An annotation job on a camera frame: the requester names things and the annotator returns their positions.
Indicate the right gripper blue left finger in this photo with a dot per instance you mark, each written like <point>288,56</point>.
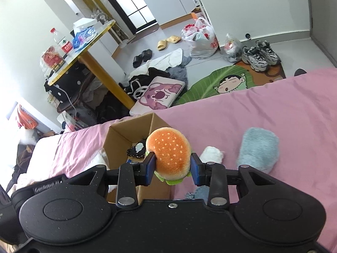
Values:
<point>132,175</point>

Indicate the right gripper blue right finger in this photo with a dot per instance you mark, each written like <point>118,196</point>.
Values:
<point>214,176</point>

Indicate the blue denim cloth piece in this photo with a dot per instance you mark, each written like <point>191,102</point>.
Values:
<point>201,192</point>

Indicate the white cloth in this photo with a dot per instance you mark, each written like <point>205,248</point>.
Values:
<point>212,154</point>

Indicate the brown cardboard box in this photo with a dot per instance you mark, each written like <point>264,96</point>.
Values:
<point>125,141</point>

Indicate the grey plush elephant toy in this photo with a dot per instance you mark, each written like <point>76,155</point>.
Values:
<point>259,149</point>

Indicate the white small appliance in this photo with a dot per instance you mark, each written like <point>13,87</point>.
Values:
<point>67,122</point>

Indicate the black clothes pile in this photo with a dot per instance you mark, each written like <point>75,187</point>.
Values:
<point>135,86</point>

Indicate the pink bear laptop bag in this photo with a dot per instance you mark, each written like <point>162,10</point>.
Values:
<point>160,94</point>

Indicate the green cartoon leaf rug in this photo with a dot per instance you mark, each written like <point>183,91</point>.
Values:
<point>239,76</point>

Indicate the black polka dot bag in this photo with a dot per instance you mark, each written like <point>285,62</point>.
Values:
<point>69,83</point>

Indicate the grey fuzzy cloth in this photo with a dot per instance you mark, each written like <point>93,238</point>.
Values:
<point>179,72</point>

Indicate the pink bed sheet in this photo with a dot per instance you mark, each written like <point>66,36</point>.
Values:
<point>290,209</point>

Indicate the left black slipper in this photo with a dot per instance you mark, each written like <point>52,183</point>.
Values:
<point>137,61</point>

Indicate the black slipper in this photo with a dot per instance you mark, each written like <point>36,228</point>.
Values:
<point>146,55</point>
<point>137,61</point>

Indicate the white floor mat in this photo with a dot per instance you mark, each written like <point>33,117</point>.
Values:
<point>171,59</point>

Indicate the right black slipper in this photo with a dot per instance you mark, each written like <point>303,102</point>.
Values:
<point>146,55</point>

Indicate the small clear plastic bag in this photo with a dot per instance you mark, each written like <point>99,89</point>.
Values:
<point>232,49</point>

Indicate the left grey sneaker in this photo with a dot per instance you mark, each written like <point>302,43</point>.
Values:
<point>252,57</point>

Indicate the grey sneaker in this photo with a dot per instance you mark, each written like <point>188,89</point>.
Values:
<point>252,57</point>
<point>267,52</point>

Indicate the right grey sneaker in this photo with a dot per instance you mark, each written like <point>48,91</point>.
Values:
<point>267,52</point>

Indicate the round yellow-legged table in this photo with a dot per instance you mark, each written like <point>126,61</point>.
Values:
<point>101,64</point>

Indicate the white red shopping bag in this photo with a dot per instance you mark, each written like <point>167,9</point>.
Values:
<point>201,39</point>

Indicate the left yellow slipper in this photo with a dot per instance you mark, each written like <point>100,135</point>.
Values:
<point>162,44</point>

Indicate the yellow slipper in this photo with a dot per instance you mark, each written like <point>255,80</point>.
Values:
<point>173,39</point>
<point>162,44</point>

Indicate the red snack package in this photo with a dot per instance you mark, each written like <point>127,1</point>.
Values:
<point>51,60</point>

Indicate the right yellow slipper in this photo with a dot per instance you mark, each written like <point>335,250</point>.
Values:
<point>173,39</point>

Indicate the water bottle red label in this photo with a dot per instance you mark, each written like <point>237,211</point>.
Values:
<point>62,41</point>

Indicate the blue plastic wipes pack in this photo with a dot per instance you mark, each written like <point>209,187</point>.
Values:
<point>83,38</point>

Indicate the white tissue box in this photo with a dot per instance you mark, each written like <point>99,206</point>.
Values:
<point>82,24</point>

